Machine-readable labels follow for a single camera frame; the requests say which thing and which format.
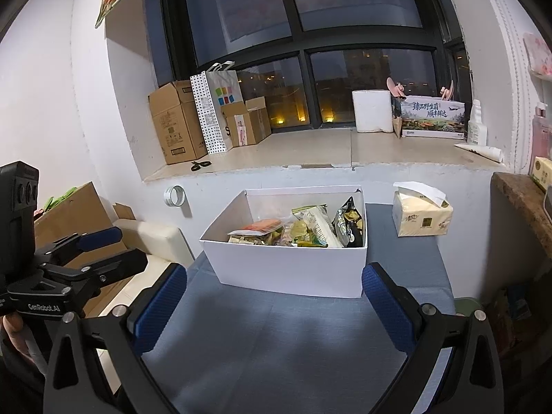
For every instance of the large cardboard box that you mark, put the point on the large cardboard box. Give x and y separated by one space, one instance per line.
177 125

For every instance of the small cardboard box pink label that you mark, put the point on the small cardboard box pink label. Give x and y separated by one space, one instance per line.
239 127

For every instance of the blue grey tablecloth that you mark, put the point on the blue grey tablecloth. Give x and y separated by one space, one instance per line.
280 332

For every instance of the pink plastic clip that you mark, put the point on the pink plastic clip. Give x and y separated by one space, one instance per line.
394 88
446 91

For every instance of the brown cardboard box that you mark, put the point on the brown cardboard box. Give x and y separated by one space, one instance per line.
82 211

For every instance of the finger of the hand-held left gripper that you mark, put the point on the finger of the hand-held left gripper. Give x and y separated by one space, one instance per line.
101 236
120 264

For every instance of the green packets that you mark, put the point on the green packets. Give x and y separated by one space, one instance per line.
58 200

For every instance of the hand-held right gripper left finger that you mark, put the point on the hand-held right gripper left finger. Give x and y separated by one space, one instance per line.
159 306

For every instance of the clear tape roll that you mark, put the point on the clear tape roll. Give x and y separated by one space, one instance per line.
174 195

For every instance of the pink bottle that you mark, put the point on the pink bottle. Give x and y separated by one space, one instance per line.
541 133

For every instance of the black foil snack packet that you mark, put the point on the black foil snack packet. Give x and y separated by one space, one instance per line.
349 224

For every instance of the open cardboard box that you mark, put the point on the open cardboard box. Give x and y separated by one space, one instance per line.
260 116

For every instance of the small countertop appliance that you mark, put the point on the small countertop appliance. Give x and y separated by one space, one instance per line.
548 202

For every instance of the orange snack packet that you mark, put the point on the orange snack packet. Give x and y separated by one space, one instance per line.
263 226

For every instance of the beige tissue pack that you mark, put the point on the beige tissue pack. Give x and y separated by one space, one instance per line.
420 220

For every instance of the black framed window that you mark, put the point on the black framed window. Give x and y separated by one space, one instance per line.
345 8

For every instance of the brown stone counter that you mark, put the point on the brown stone counter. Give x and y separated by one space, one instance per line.
517 194

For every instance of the person's left hand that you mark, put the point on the person's left hand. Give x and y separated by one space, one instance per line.
13 332

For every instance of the landscape printed box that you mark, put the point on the landscape printed box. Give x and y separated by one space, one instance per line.
431 116

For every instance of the black scissors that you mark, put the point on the black scissors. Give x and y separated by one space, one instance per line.
199 165

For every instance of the polka dot paper bag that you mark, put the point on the polka dot paper bag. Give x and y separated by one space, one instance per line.
218 112

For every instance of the green stool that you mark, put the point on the green stool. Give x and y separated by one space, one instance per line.
468 306

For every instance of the white cushioned stool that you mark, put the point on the white cushioned stool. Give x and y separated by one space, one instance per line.
155 241

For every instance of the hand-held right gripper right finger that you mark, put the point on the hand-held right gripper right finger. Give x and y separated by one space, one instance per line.
388 306

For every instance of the white plastic bottle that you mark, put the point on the white plastic bottle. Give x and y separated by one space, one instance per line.
476 127

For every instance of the white storage box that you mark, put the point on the white storage box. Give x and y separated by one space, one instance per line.
280 271

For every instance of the rolled white paper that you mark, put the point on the rolled white paper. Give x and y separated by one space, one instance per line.
481 152

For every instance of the white foam box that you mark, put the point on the white foam box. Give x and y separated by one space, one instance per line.
373 112

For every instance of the green tissue pack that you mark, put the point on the green tissue pack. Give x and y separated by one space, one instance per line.
543 172

